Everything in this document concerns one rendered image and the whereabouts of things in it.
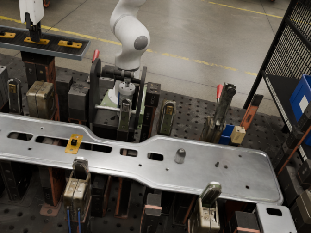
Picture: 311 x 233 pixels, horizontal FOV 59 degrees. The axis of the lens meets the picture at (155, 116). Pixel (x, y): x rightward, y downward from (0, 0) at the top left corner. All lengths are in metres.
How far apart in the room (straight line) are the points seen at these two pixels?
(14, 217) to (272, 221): 0.85
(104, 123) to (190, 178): 0.39
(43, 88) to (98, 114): 0.22
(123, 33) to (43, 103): 0.43
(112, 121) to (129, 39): 0.34
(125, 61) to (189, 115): 0.54
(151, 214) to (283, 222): 0.37
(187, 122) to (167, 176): 0.72
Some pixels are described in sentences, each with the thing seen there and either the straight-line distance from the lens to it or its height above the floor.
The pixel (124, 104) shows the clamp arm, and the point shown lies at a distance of 0.94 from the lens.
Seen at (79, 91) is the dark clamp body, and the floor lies 1.08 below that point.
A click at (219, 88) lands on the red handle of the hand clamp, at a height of 1.14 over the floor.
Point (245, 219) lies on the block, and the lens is 0.88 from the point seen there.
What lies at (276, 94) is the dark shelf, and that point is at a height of 1.03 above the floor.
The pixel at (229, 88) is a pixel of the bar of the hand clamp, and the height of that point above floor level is 1.22.
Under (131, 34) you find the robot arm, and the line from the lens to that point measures 1.16.
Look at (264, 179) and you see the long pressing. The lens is 0.98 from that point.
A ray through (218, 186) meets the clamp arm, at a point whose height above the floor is 1.12.
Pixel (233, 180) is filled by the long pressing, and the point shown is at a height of 1.00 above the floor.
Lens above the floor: 1.66
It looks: 39 degrees down
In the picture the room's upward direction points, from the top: 11 degrees clockwise
